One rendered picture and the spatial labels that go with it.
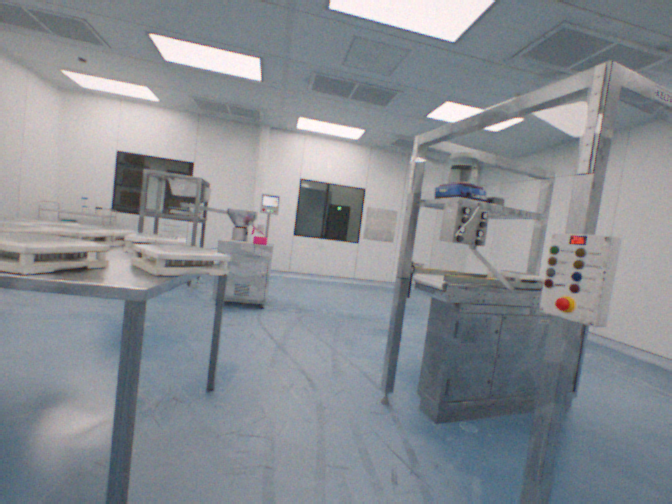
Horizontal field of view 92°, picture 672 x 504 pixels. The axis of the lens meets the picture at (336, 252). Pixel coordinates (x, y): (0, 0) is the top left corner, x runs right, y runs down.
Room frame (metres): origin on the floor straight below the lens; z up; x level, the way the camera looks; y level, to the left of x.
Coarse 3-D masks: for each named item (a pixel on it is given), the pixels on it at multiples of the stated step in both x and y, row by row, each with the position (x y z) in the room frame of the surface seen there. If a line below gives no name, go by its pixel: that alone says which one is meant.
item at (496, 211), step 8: (432, 200) 1.86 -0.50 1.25; (440, 200) 1.79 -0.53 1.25; (456, 200) 1.68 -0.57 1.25; (464, 200) 1.68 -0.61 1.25; (472, 200) 1.70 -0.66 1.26; (440, 208) 2.01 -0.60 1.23; (480, 208) 1.72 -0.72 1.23; (488, 208) 1.74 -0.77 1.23; (496, 208) 1.76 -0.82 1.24; (504, 208) 1.78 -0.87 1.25; (512, 208) 1.80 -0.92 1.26; (496, 216) 2.05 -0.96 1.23; (504, 216) 1.99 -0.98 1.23; (512, 216) 1.94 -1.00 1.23; (520, 216) 1.83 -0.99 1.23; (528, 216) 1.85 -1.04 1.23; (536, 216) 1.87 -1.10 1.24
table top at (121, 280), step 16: (112, 256) 1.28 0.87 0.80; (128, 256) 1.33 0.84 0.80; (144, 256) 1.39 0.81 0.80; (0, 272) 0.80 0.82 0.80; (48, 272) 0.87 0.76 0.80; (64, 272) 0.89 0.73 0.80; (80, 272) 0.92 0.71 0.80; (96, 272) 0.94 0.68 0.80; (112, 272) 0.97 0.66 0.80; (128, 272) 1.00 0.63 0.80; (144, 272) 1.04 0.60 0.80; (16, 288) 0.79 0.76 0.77; (32, 288) 0.79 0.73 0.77; (48, 288) 0.80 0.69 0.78; (64, 288) 0.80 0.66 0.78; (80, 288) 0.81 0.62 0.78; (96, 288) 0.81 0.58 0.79; (112, 288) 0.81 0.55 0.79; (128, 288) 0.82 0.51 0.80; (144, 288) 0.83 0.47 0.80; (160, 288) 0.91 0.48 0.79
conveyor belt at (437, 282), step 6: (414, 276) 1.95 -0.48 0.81; (420, 276) 1.90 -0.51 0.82; (426, 276) 1.88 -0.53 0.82; (432, 276) 1.92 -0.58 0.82; (438, 276) 1.97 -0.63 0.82; (420, 282) 1.89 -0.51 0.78; (426, 282) 1.83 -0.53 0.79; (432, 282) 1.79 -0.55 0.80; (438, 282) 1.75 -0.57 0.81; (444, 282) 1.72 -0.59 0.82; (450, 282) 1.73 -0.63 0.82; (456, 282) 1.76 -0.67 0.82; (438, 288) 1.74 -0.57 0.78; (516, 288) 1.92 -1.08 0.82; (522, 288) 1.93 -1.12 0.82; (528, 288) 1.95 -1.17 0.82
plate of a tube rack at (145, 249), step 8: (136, 248) 1.13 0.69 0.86; (144, 248) 1.08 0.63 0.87; (152, 248) 1.10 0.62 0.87; (152, 256) 1.02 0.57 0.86; (160, 256) 1.00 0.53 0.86; (168, 256) 1.02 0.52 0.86; (176, 256) 1.04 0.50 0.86; (184, 256) 1.06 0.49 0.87; (192, 256) 1.07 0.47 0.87; (200, 256) 1.09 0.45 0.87; (208, 256) 1.12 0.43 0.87; (216, 256) 1.14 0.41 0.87; (224, 256) 1.16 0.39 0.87
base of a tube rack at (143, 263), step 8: (136, 264) 1.12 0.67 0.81; (144, 264) 1.07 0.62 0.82; (152, 264) 1.05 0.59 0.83; (152, 272) 1.02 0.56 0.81; (160, 272) 1.00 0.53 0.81; (168, 272) 1.02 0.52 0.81; (176, 272) 1.04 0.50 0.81; (184, 272) 1.06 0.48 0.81; (192, 272) 1.08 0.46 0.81; (200, 272) 1.10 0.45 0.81; (208, 272) 1.12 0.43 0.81; (216, 272) 1.14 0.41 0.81; (224, 272) 1.17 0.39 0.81
